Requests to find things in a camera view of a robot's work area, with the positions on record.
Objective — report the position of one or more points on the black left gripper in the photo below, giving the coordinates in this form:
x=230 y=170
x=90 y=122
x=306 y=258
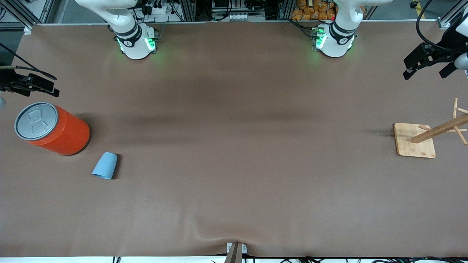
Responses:
x=442 y=54

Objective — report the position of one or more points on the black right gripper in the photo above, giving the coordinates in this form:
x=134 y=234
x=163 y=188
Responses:
x=6 y=80

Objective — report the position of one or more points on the light blue plastic cup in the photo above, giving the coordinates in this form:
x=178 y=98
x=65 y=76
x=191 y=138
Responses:
x=105 y=166

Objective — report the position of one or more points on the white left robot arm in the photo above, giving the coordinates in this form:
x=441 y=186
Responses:
x=334 y=44

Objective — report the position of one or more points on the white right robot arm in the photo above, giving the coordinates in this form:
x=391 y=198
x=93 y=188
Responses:
x=133 y=44

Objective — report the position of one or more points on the wooden cup rack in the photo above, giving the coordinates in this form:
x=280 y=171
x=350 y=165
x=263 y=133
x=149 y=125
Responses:
x=415 y=144

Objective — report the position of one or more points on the orange can with grey lid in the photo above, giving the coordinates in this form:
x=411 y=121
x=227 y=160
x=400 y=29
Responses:
x=62 y=133

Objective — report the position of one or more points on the orange snack bag pile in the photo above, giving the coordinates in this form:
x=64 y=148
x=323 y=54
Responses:
x=312 y=9

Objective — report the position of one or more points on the white power strip with plugs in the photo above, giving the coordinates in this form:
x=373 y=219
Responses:
x=157 y=10

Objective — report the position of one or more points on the long white power strip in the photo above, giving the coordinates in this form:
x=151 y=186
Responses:
x=246 y=16

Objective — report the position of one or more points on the brown table mat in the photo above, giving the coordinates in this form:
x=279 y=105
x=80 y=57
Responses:
x=234 y=182

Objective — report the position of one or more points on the aluminium frame profile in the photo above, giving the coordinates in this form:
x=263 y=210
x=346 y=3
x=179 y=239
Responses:
x=25 y=14
x=286 y=9
x=448 y=20
x=187 y=9

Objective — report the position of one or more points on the grey camera stand pole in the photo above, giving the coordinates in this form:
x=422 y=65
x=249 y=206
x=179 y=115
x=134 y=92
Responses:
x=234 y=255

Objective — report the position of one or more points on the metal clamp bracket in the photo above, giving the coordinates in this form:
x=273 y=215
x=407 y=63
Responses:
x=244 y=248

